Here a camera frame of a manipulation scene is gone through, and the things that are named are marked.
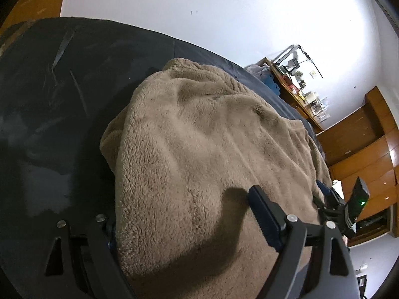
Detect brown fleece garment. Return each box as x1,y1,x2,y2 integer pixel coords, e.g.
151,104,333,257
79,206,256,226
100,58,331,298

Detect wooden wardrobe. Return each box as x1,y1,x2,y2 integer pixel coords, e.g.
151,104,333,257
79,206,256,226
317,87,398,246

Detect cluttered wooden desk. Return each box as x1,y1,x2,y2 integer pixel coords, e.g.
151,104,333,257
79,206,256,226
245,57,324,134

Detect black bed sheet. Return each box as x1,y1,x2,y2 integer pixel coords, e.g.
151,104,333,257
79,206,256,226
1,18,322,298

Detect wooden door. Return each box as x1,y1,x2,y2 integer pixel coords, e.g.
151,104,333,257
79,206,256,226
1,0,63,34

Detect metal frame on desk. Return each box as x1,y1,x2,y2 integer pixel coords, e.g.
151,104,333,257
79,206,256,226
271,44,323,78

